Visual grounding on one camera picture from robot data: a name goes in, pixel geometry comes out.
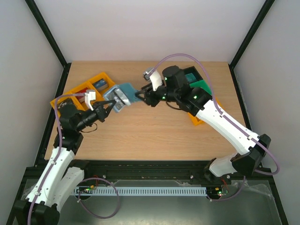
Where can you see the green storage bin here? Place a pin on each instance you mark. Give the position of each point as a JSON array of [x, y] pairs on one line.
[[201, 84]]

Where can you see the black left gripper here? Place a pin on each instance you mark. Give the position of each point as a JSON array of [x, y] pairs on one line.
[[101, 113]]

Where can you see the blue card holder wallet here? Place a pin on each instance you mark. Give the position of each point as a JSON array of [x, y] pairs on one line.
[[127, 89]]

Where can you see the orange triple bin left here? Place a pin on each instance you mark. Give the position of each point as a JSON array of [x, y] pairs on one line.
[[75, 96]]

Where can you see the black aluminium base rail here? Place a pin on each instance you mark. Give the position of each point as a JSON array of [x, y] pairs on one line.
[[194, 172]]

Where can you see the white slotted cable duct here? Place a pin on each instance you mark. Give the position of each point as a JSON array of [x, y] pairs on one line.
[[142, 191]]

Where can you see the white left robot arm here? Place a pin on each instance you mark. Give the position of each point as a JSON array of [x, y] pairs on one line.
[[43, 204]]

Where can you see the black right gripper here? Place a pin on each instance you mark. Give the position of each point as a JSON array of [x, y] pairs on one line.
[[149, 96]]

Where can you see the black frame post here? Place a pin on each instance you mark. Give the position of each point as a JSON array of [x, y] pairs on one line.
[[46, 31], [251, 32]]

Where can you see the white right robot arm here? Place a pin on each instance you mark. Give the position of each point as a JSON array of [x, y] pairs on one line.
[[173, 86]]

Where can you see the teal cards in black bin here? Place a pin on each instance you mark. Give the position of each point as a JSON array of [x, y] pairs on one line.
[[191, 78]]

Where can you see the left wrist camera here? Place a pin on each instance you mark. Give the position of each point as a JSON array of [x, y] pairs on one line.
[[89, 97]]

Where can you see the black storage bin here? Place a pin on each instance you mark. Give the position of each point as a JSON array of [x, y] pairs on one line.
[[193, 70]]

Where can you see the black frame post right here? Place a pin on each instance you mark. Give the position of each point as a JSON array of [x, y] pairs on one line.
[[251, 32]]

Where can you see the black frame post left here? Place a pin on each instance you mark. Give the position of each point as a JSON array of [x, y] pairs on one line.
[[46, 31]]

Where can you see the orange storage bin right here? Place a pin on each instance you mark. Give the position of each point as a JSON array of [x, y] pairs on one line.
[[211, 113]]

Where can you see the blue cards stack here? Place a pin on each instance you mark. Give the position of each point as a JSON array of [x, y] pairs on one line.
[[100, 85]]

